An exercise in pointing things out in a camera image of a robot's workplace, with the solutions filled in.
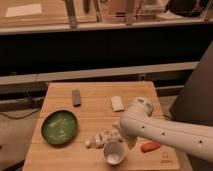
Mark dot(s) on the white paper sheet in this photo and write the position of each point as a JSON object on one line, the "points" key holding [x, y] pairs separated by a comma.
{"points": [[23, 10]]}

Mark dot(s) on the white ceramic cup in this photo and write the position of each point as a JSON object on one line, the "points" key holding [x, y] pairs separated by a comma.
{"points": [[114, 152]]}

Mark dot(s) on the orange carrot toy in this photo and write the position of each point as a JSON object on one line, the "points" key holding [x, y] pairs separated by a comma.
{"points": [[150, 146]]}

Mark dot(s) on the dark robot base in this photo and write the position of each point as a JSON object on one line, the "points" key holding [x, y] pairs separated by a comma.
{"points": [[194, 104]]}

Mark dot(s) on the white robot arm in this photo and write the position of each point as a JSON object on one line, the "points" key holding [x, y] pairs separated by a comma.
{"points": [[136, 121]]}

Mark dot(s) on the grey rectangular block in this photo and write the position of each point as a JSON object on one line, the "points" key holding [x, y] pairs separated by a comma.
{"points": [[76, 98]]}

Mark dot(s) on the green bowl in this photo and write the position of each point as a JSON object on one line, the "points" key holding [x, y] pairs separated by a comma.
{"points": [[59, 127]]}

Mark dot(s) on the white rectangular block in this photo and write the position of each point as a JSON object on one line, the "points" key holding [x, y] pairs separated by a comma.
{"points": [[117, 104]]}

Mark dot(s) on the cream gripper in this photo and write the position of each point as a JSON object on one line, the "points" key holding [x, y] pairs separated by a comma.
{"points": [[129, 142]]}

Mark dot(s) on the white plastic bottle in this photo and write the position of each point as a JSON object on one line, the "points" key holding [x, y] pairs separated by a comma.
{"points": [[100, 139]]}

